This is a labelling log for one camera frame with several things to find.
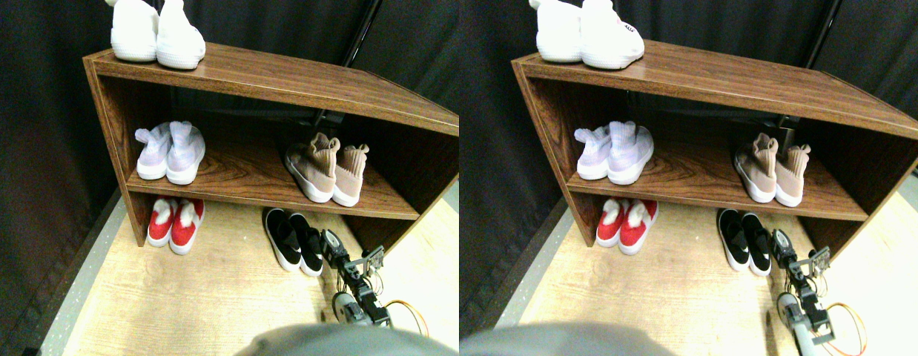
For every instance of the brown shoe rack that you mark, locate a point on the brown shoe rack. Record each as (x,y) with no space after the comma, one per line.
(281,81)
(726,81)

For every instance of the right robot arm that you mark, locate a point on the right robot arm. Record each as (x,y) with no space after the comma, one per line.
(807,311)
(364,297)

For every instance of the black shoe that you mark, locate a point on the black shoe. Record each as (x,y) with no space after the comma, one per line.
(281,236)
(308,245)
(733,237)
(758,246)

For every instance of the lilac shoe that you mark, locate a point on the lilac shoe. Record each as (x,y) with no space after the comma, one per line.
(594,152)
(186,152)
(153,152)
(629,152)

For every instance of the white shoe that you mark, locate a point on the white shoe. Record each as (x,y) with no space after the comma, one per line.
(133,33)
(179,41)
(607,41)
(559,33)

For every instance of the red shoe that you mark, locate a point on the red shoe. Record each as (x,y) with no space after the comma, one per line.
(185,230)
(160,225)
(635,230)
(609,226)

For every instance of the black curtain stand pole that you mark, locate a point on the black curtain stand pole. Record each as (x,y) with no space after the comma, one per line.
(361,33)

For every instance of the black bracket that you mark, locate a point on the black bracket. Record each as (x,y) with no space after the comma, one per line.
(816,262)

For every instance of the beige shoe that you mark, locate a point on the beige shoe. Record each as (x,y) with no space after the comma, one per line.
(791,178)
(349,178)
(755,169)
(311,167)

